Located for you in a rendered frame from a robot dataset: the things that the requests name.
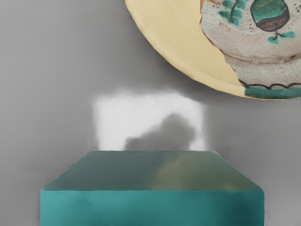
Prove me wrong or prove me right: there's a cream plate with green painting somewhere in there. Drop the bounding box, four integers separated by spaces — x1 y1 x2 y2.
124 0 301 101

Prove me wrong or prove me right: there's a teal block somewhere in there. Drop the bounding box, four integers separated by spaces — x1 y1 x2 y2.
40 150 263 226

